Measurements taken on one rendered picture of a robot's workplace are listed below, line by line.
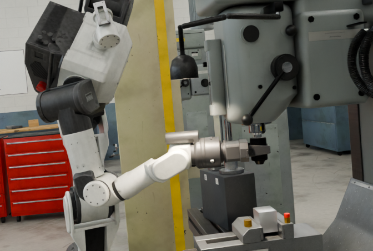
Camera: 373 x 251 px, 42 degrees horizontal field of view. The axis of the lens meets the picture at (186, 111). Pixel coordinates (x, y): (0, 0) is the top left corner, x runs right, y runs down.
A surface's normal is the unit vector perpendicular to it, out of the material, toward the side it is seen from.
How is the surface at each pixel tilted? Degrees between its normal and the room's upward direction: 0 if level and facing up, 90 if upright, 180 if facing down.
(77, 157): 93
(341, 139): 90
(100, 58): 58
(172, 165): 103
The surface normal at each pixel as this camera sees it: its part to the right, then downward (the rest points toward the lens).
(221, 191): -0.93, 0.10
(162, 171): -0.05, 0.29
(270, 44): 0.18, 0.04
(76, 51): 0.29, -0.52
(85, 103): 0.94, -0.21
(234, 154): -0.07, 0.06
